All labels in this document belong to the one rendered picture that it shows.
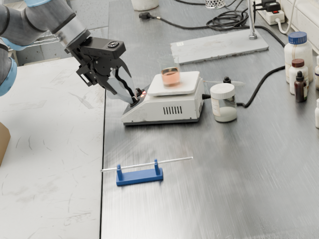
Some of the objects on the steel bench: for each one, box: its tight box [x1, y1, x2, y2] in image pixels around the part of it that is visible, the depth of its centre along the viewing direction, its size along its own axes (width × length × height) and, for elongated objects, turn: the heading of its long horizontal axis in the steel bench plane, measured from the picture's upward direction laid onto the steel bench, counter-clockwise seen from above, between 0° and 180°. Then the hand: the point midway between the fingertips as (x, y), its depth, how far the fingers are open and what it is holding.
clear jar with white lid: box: [210, 83, 238, 122], centre depth 135 cm, size 6×6×8 cm
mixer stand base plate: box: [169, 29, 269, 65], centre depth 181 cm, size 30×20×1 cm, turn 112°
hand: (132, 96), depth 140 cm, fingers closed, pressing on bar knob
